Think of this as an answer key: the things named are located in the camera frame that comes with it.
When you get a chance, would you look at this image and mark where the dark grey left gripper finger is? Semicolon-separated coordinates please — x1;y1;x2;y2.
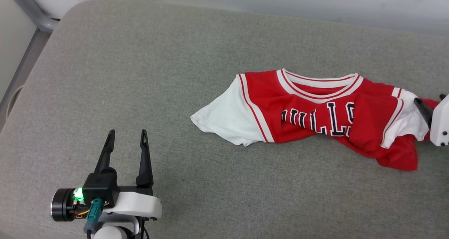
136;129;154;187
94;129;116;174

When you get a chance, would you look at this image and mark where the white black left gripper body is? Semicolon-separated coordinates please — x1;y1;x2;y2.
103;185;162;221

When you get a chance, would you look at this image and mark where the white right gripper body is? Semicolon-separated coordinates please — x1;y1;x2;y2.
429;94;449;147

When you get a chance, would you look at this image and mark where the red white Bulls jersey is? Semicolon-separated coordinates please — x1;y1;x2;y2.
190;68;441;172

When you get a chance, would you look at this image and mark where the grey fabric sofa cushion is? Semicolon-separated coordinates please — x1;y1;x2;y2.
0;0;449;239

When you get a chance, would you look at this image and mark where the teal connector camera cable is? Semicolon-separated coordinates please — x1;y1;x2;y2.
83;198;105;239

